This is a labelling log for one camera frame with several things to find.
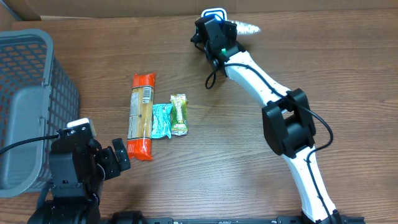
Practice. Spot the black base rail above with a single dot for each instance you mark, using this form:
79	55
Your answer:
278	220

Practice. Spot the green yellow snack bar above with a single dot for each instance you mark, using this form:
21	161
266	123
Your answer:
178	122

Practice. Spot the teal snack packet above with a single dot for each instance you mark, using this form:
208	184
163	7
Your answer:
161	126

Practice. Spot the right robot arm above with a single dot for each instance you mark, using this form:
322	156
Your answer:
288	121

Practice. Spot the white Pantene tube gold cap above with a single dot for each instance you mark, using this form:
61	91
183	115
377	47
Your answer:
244	28

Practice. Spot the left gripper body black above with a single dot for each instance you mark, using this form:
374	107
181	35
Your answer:
109	160

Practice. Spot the grey plastic basket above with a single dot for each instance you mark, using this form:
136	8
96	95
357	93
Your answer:
37	99

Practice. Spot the white barcode scanner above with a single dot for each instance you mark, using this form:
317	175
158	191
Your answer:
219	12

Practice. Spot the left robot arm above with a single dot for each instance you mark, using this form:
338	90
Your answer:
79	168

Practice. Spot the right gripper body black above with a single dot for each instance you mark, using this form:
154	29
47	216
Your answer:
231	35

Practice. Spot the spaghetti pack with red ends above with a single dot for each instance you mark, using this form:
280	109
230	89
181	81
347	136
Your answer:
139	137

